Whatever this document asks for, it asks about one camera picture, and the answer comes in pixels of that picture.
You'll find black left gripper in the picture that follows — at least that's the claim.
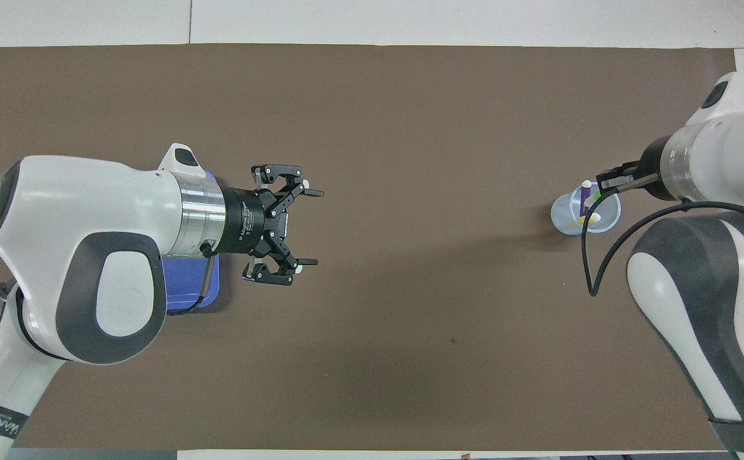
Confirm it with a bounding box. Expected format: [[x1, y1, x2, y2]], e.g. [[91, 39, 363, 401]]
[[222, 164, 324, 285]]

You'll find blue plastic tray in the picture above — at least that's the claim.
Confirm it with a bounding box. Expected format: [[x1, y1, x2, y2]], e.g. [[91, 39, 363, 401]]
[[164, 167, 221, 314]]

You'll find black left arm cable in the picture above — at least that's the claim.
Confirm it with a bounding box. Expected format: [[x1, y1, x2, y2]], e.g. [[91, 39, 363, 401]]
[[167, 240, 216, 315]]

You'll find brown table mat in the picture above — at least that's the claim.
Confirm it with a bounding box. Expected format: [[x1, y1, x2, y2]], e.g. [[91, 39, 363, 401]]
[[0, 43, 744, 451]]

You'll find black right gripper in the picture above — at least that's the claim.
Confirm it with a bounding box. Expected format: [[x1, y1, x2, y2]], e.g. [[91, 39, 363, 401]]
[[595, 136, 682, 202]]

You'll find translucent plastic cup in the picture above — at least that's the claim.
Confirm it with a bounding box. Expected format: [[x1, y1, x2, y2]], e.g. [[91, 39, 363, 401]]
[[550, 181, 621, 236]]

